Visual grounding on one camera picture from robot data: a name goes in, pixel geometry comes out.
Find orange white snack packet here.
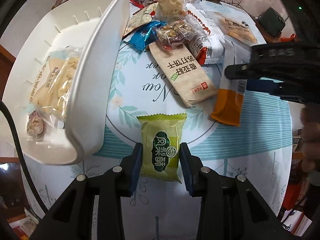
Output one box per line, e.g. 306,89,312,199
211,38,251,126

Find green pineapple cake packet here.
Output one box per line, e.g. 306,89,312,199
137,113,187,182

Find blue foil candy packet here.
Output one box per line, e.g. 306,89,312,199
129,21,166,51

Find clear bag puffed snacks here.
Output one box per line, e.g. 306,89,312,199
29,46,83,121

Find red snack packet clear wrap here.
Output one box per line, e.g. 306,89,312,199
26,111,45,140

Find person's right hand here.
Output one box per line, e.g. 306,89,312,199
300,104,319,172

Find dark green appliance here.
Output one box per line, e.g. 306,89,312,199
258,7,285,37

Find beige soda cracker packet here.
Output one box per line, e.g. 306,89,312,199
149,42,218,107

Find nut bar clear wrapper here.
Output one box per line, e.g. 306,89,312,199
155,20,196,50

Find clear bag rice cake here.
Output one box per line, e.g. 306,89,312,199
154,0,187,22

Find white plastic storage bin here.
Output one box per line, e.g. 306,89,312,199
3,0,130,165

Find cream printed snack packet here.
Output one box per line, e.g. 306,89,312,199
123,2,158,37

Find red edged dark snack packet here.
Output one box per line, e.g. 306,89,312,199
129,0,159,9

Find black cable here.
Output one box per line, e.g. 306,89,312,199
0,101,48,213

